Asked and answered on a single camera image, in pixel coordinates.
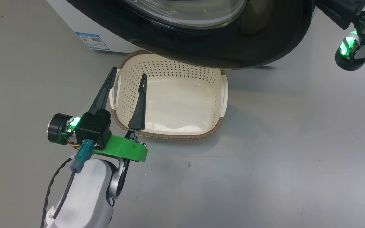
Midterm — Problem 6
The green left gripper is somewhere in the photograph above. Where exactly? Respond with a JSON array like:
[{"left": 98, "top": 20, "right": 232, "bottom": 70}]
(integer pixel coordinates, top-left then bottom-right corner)
[{"left": 47, "top": 67, "right": 148, "bottom": 162}]

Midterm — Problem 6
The black round glass machine door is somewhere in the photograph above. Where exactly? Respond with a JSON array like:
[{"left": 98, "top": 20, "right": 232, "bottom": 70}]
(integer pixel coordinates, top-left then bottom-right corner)
[{"left": 65, "top": 0, "right": 316, "bottom": 69}]

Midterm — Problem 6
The cream perforated laundry basket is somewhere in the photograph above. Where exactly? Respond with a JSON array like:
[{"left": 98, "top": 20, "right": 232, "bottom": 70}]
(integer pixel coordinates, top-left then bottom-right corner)
[{"left": 109, "top": 50, "right": 229, "bottom": 140}]

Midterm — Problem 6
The white front-load washing machine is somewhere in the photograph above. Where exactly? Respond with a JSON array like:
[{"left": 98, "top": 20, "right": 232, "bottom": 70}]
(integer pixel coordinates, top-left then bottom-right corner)
[{"left": 46, "top": 0, "right": 321, "bottom": 69}]

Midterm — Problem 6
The blue energy label sticker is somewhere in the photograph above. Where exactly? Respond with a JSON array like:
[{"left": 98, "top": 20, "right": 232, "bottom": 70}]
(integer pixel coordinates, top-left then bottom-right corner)
[{"left": 76, "top": 32, "right": 110, "bottom": 50}]

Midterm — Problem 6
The left camera cable teal connector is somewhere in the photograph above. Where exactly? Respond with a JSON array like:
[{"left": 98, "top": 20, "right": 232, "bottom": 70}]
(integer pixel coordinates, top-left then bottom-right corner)
[{"left": 54, "top": 139, "right": 93, "bottom": 219}]

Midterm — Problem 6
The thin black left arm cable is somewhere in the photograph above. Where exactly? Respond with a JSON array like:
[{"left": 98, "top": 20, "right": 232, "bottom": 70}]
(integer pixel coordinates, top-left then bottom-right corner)
[{"left": 41, "top": 158, "right": 73, "bottom": 228}]

